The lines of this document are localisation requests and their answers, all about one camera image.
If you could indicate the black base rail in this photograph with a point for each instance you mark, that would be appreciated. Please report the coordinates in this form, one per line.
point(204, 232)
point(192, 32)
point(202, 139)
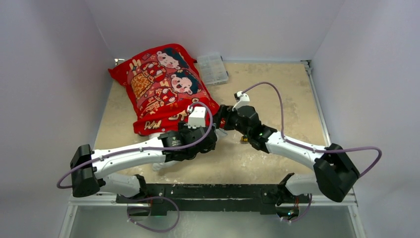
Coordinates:
point(266, 199)

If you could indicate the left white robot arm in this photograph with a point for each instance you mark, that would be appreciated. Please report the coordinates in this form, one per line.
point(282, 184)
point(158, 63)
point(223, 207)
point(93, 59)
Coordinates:
point(92, 170)

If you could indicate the red printed pillowcase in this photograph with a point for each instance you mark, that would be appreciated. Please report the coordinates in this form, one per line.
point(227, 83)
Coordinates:
point(161, 83)

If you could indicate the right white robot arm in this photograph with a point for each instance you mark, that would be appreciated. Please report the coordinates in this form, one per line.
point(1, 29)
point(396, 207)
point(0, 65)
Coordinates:
point(272, 141)

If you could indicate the clear plastic organizer box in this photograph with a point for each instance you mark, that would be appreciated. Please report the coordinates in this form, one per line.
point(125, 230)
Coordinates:
point(212, 69)

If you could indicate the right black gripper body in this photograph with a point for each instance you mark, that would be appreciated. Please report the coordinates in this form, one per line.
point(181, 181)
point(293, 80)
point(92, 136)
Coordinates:
point(225, 117)

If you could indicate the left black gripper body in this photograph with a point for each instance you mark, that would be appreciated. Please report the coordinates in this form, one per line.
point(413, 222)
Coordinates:
point(184, 130)

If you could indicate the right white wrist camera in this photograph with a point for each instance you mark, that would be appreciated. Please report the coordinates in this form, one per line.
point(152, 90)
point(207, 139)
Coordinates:
point(242, 99)

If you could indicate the white pillow insert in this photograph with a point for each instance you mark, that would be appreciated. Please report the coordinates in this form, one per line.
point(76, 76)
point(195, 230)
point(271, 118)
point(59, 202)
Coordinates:
point(220, 133)

